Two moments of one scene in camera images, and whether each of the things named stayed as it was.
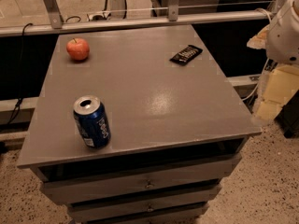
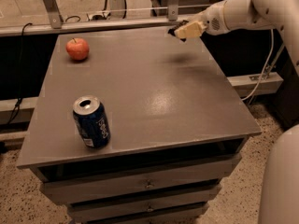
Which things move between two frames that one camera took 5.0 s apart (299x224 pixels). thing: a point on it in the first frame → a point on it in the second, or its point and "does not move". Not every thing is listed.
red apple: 78,49 does not move
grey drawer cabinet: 177,130 does not move
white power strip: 102,16 does not move
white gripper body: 284,37 → 212,23
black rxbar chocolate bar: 185,56 → 172,30
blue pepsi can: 92,121 does not move
